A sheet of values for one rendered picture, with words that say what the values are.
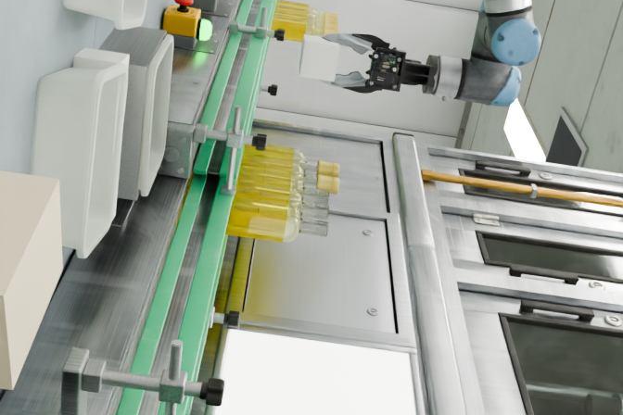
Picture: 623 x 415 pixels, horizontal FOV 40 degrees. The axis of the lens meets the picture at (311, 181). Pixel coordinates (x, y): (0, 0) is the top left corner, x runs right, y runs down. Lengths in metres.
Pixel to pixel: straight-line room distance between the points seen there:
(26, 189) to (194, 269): 0.53
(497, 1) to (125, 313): 0.75
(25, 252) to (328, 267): 0.99
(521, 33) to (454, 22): 6.32
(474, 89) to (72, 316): 0.80
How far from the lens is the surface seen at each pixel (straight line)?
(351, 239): 1.80
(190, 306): 1.26
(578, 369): 1.71
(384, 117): 7.99
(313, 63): 1.48
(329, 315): 1.57
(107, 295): 1.24
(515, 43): 1.43
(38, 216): 0.83
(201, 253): 1.38
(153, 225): 1.40
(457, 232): 2.01
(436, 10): 7.69
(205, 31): 1.88
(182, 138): 1.50
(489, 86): 1.58
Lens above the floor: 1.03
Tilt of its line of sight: 3 degrees up
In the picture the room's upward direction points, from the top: 98 degrees clockwise
